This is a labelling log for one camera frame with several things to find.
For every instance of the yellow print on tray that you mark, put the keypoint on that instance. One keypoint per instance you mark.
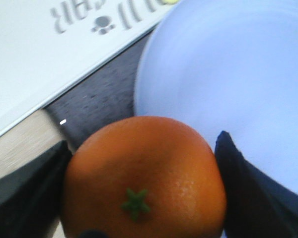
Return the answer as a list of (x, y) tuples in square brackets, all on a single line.
[(170, 1)]

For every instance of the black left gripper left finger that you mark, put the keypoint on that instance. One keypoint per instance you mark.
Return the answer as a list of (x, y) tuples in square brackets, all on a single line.
[(30, 196)]

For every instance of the wooden cutting board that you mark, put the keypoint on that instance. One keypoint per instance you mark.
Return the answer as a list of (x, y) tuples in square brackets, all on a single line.
[(27, 140)]

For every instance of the orange mandarin fruit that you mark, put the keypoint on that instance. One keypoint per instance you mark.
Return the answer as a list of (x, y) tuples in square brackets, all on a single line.
[(144, 177)]

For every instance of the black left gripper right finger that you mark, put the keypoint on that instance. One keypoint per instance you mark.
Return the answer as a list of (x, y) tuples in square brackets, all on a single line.
[(257, 206)]

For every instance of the white rectangular tray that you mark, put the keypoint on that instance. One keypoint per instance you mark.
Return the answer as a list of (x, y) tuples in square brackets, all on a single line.
[(46, 46)]

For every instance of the light blue plate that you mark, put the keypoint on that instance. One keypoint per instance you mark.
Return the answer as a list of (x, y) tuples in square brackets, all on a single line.
[(229, 65)]

